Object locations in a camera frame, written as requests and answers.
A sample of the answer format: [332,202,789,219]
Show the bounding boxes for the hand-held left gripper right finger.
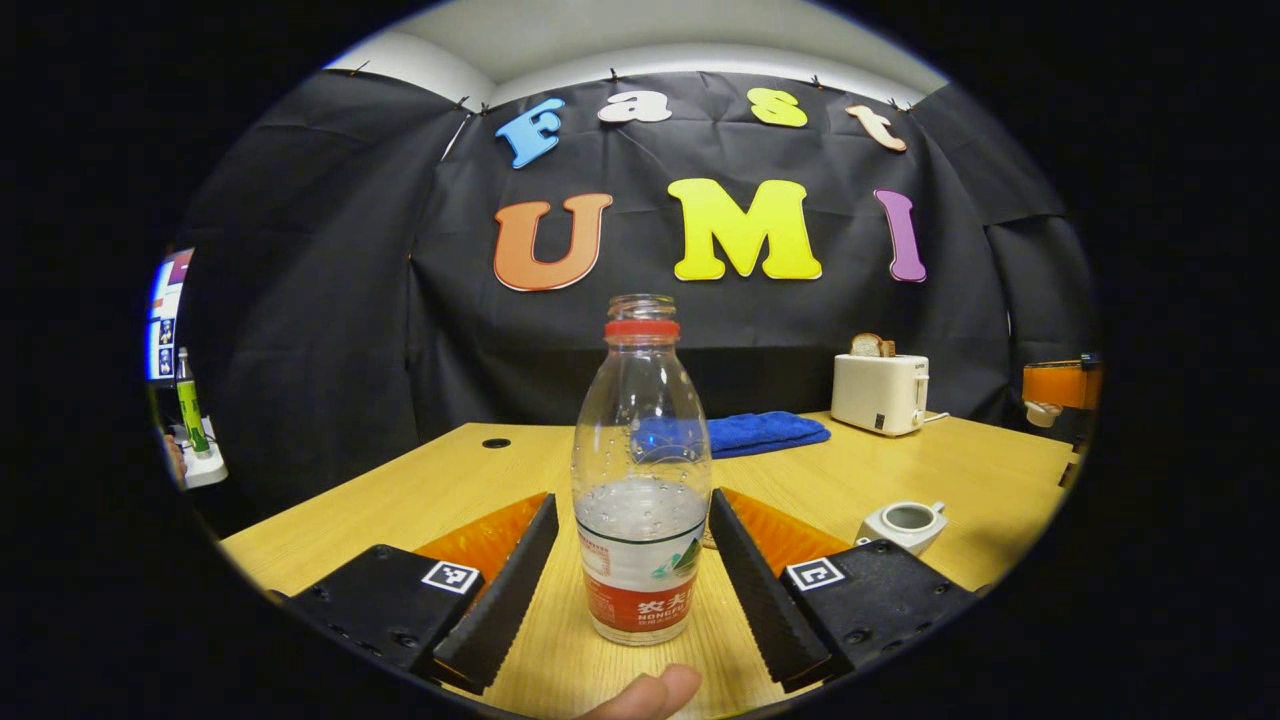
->
[708,487,979,693]

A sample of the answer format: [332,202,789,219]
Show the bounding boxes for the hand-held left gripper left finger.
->
[285,492,561,696]

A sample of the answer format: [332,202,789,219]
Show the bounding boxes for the white ceramic teacup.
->
[856,500,949,557]

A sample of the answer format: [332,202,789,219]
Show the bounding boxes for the clear plastic water bottle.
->
[571,293,713,647]

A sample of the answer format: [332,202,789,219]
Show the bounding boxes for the green drink bottle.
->
[175,347,212,458]

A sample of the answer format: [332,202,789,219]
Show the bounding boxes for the blue towel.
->
[632,411,832,461]

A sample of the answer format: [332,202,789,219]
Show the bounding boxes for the white toaster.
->
[831,353,930,438]

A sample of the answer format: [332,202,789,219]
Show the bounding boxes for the white side table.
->
[165,425,229,491]

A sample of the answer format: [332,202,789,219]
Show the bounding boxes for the black backdrop cloth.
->
[180,68,1101,521]

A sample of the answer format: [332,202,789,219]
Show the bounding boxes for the computer monitor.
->
[148,250,196,383]

